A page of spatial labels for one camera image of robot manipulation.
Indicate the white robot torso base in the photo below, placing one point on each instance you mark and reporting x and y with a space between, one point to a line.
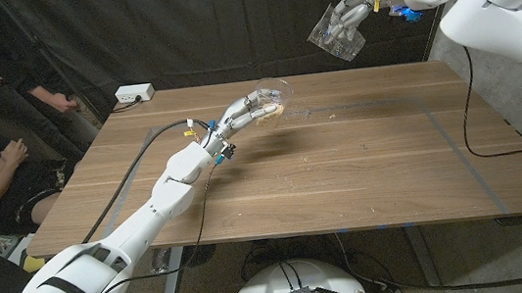
277 287

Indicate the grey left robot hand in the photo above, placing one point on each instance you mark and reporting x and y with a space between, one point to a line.
233 120

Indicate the black backdrop curtain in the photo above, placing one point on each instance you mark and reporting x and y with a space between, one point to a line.
203 25

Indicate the black backdrop stand pole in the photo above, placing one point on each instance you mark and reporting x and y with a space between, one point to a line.
433 33

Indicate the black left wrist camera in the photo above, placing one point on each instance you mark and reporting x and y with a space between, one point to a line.
226 153

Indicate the clear plastic cup with sugar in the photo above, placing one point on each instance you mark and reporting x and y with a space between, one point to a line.
338 41

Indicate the clear plastic bottle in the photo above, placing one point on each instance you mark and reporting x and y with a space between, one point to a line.
160 261

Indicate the yellow paper item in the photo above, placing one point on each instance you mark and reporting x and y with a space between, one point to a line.
33 264

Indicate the grey table leg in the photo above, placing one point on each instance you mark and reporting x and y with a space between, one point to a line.
173 279
422 256

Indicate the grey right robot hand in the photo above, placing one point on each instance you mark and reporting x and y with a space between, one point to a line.
355 5

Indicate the person in black clothes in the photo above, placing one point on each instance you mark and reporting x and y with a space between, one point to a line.
56 98

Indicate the white power strip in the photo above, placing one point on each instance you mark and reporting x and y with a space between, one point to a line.
134 93

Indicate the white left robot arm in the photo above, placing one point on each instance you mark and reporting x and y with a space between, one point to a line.
105 253

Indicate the standing person at back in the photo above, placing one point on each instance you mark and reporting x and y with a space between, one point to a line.
48 55

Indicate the black round floor object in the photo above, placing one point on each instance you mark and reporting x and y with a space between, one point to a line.
200 254

